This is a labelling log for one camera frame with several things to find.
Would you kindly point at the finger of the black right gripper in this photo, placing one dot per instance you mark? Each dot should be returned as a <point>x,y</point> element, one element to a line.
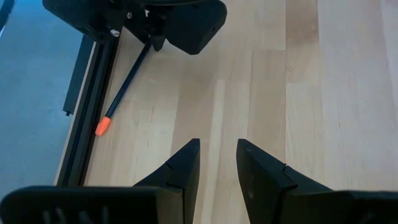
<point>84,15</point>
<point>196,28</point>

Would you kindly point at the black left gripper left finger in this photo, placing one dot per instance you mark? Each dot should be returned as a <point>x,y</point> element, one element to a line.
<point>174,193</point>

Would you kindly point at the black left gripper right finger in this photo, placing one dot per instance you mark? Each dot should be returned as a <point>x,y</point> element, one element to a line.
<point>280,199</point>

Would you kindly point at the black pencil orange eraser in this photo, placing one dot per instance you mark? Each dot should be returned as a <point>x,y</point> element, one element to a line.
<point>124,90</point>

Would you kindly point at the black flat bar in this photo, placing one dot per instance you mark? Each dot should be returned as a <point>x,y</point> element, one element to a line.
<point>77,87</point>

